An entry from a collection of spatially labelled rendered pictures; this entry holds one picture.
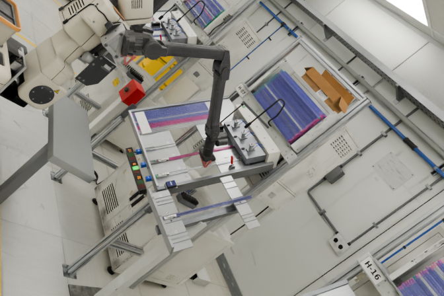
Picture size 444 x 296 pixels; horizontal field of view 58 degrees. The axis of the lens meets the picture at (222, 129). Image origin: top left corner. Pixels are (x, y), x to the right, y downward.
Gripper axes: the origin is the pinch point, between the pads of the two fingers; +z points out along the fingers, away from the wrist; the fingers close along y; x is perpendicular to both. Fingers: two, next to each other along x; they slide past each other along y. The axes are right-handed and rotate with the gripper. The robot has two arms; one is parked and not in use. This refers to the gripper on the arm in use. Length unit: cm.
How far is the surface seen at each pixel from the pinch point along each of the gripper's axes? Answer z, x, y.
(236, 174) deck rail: 0.8, -15.9, -9.7
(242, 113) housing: -11.2, -37.0, 30.9
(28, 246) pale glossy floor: 41, 95, 0
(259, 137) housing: -10.3, -37.2, 6.4
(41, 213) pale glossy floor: 47, 88, 27
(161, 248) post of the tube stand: 24, 33, -31
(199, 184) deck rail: 4.0, 6.5, -9.5
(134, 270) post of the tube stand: 38, 46, -31
